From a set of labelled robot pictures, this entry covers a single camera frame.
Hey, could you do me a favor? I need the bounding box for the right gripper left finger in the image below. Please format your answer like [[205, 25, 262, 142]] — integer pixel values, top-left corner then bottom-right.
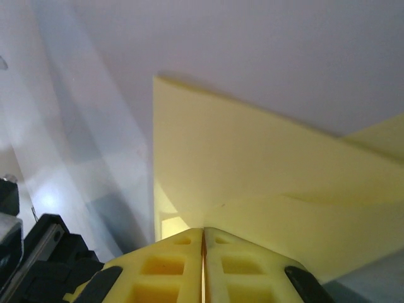
[[64, 227, 203, 303]]

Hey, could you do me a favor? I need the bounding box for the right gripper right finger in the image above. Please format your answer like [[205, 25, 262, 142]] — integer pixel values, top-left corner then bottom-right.
[[204, 227, 335, 303]]

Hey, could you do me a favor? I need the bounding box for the yellow cloth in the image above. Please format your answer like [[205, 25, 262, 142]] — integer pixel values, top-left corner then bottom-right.
[[153, 74, 404, 282]]

